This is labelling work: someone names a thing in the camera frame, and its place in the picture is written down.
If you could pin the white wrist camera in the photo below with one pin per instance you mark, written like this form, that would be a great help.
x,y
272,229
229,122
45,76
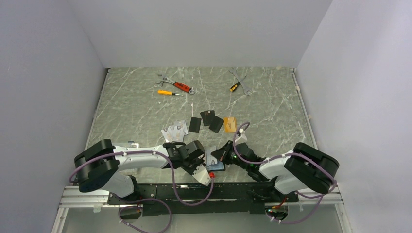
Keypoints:
x,y
201,175
240,137

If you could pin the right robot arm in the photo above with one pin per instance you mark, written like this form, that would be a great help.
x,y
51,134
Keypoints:
x,y
302,167

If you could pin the black leather card holder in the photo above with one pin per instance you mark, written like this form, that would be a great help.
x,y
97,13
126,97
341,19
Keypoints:
x,y
217,167

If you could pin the aluminium frame rail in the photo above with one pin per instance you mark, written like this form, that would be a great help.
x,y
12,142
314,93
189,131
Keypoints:
x,y
73,198

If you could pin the black yellow small screwdriver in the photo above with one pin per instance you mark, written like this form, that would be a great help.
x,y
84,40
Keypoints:
x,y
237,84

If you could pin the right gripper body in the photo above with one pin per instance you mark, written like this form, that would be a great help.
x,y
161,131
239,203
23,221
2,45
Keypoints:
x,y
233,158

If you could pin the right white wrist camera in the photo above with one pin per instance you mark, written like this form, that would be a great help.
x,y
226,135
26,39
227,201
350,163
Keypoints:
x,y
240,137

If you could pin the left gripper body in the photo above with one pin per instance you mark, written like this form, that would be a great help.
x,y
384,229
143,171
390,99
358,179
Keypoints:
x,y
190,165

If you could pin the clear plastic screw box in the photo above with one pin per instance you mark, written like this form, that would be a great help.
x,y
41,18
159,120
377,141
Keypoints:
x,y
129,144

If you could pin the loose black card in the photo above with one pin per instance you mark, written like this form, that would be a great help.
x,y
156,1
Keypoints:
x,y
195,124
216,124

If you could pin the loose black card left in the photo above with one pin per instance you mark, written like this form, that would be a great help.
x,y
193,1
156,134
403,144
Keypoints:
x,y
195,124

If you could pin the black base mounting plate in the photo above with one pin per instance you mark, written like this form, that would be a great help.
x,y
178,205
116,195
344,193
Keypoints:
x,y
190,198

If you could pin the silver open-end wrench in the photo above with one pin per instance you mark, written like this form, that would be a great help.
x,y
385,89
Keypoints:
x,y
247,91

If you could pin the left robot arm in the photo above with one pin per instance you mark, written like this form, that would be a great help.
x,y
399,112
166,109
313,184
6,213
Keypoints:
x,y
100,166

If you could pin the loose black card right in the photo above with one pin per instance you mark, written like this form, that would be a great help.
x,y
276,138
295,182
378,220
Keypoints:
x,y
216,124

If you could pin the black credit card stack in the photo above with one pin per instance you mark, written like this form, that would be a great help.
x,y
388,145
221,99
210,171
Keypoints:
x,y
207,117

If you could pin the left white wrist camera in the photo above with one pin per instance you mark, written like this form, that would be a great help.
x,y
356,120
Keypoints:
x,y
201,175

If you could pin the red handled adjustable wrench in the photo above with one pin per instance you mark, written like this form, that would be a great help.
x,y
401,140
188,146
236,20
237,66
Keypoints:
x,y
180,86

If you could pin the yellow handled screwdriver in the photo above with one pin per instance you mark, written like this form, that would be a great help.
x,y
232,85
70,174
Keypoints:
x,y
168,93

